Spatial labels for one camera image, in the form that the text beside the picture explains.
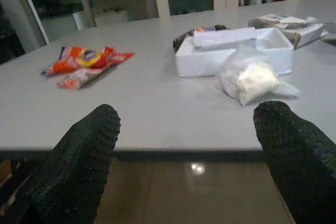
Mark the crumpled white paper package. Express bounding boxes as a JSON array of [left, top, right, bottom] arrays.
[[248, 13, 329, 49]]

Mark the black patterned wrapper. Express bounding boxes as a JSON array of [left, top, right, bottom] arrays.
[[172, 24, 228, 51]]

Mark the clear plastic bag with tissue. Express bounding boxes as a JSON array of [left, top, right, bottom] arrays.
[[219, 47, 300, 107]]

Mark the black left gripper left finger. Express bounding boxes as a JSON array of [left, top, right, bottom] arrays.
[[26, 103, 121, 224]]

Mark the orange snack wrapper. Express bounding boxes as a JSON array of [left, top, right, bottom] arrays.
[[40, 46, 135, 90]]

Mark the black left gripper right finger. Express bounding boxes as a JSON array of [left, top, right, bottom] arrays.
[[253, 100, 336, 224]]

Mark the white open cardboard box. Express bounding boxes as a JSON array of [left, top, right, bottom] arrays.
[[175, 26, 295, 78]]

